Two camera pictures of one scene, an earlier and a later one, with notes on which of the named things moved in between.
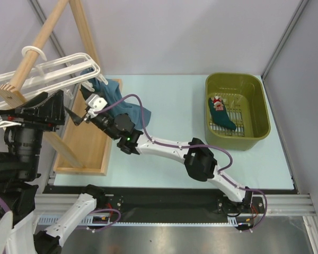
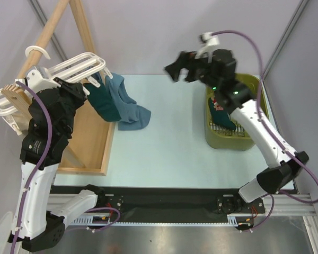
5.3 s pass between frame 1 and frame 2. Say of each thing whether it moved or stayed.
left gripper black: moved
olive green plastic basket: stayed
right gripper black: moved
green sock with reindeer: stayed
